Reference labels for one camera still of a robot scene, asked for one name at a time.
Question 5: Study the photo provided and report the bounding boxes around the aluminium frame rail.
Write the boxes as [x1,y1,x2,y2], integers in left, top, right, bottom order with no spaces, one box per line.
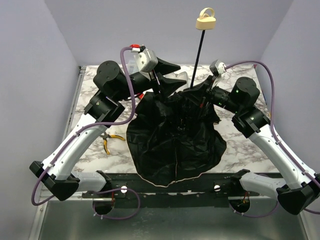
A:
[28,65,87,240]

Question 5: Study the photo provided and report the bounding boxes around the beige black umbrella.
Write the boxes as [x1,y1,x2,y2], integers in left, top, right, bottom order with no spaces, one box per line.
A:
[126,7,228,188]

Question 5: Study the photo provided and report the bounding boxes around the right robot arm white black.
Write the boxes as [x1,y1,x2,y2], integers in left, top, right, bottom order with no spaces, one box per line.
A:
[202,75,320,215]

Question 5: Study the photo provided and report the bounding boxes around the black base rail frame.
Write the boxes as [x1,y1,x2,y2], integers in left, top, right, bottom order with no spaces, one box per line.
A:
[51,168,260,210]

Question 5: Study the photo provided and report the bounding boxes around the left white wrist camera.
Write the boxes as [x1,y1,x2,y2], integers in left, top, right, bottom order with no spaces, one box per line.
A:
[130,44,158,73]

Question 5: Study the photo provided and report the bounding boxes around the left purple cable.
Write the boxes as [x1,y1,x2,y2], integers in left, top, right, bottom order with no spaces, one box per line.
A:
[31,43,142,221]

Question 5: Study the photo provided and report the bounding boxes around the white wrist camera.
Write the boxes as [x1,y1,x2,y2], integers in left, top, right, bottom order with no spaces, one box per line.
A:
[209,59,227,88]
[130,44,158,73]

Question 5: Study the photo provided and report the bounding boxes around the clear plastic organizer box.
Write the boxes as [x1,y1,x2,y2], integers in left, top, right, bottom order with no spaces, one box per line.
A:
[126,56,139,75]

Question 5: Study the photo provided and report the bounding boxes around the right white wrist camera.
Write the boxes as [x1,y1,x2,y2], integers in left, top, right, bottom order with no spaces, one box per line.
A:
[209,59,227,88]

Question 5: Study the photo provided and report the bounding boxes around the yellow handled pliers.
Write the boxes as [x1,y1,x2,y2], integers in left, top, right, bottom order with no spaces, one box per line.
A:
[100,131,126,156]

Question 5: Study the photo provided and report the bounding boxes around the mint green umbrella case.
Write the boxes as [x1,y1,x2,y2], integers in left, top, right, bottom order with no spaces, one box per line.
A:
[167,71,188,81]

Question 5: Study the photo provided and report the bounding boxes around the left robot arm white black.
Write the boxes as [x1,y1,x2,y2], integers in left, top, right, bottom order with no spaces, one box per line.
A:
[29,60,153,201]

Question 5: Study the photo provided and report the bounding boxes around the red utility knife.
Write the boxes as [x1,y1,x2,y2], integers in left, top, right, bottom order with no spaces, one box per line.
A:
[127,92,144,101]

